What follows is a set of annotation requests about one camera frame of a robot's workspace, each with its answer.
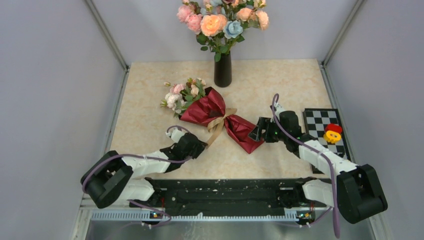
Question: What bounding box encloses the colourful artificial flower bunch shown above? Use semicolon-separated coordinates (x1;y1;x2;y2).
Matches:
176;0;270;63

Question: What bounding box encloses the beige satin ribbon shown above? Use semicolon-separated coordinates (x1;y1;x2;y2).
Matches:
206;108;237;147

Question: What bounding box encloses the white toothed cable duct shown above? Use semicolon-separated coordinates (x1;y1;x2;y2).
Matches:
90;209;312;222

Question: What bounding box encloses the red yellow toy block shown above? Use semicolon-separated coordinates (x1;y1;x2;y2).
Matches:
323;123;343;144

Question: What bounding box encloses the black cylindrical vase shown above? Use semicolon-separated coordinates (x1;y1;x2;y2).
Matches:
214;52;232;88

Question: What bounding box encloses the red paper bouquet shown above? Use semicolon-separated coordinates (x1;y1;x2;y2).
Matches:
160;77;264;154

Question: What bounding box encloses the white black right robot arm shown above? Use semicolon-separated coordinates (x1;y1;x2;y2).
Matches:
248;110;388;224

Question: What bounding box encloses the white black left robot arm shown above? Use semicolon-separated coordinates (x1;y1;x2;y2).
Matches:
80;127;208;209

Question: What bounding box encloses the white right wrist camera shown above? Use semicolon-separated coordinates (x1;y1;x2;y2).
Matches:
271;102;286;119

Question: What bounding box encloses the black white checkerboard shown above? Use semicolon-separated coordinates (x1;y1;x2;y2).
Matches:
302;108;352;175

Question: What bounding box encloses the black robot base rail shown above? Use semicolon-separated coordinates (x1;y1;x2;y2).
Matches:
129;178;324;217

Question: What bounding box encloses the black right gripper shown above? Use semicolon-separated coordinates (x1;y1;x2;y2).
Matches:
248;117;288;143

